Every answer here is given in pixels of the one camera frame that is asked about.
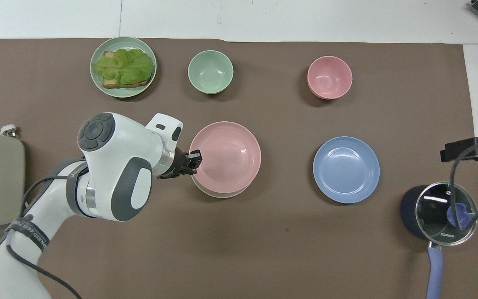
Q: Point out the green lettuce leaf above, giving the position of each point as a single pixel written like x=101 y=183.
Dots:
x=125 y=64

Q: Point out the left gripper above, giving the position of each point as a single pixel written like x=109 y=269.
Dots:
x=176 y=162

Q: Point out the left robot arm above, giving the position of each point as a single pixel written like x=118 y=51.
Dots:
x=114 y=166

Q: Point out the pink bowl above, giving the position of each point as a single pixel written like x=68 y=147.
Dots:
x=329 y=77

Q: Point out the pink plate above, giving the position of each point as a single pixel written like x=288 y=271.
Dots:
x=228 y=155

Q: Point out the glass pot lid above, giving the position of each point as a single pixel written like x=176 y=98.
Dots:
x=432 y=207

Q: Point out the black stand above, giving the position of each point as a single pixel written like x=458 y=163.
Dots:
x=459 y=150

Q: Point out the white plug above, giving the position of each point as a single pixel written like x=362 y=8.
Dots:
x=8 y=130

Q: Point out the green plate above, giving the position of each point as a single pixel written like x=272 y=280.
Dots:
x=123 y=43

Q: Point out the toast slice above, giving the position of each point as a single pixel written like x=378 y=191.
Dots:
x=110 y=83

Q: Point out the green bowl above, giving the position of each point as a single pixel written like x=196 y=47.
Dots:
x=210 y=71

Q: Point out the blue plate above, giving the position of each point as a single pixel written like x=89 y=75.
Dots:
x=346 y=170

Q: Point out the beige plate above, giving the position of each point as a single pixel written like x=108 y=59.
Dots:
x=218 y=194

